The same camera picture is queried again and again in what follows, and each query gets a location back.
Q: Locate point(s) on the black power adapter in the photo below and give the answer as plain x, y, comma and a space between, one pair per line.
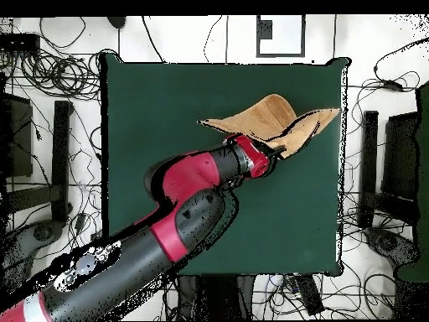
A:
80, 221
392, 85

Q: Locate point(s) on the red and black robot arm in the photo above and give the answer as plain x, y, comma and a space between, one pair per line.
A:
187, 177

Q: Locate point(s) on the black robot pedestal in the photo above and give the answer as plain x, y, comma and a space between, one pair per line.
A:
214, 298

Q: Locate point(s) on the tan terry towel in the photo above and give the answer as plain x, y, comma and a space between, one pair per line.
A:
264, 117

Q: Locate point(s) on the black long power strip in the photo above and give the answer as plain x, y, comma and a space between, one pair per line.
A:
310, 295

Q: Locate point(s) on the black flat device box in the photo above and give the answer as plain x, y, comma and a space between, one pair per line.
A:
20, 43

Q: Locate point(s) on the dark green fabric sheet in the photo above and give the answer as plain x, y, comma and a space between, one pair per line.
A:
423, 167

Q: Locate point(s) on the dark square floor frame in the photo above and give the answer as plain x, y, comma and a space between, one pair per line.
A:
264, 29

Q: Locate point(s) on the black square case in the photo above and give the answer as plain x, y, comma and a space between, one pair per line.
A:
400, 151
16, 141

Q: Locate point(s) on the dark green table cloth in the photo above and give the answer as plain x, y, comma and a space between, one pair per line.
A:
285, 218

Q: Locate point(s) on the person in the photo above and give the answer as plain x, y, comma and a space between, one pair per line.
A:
116, 21

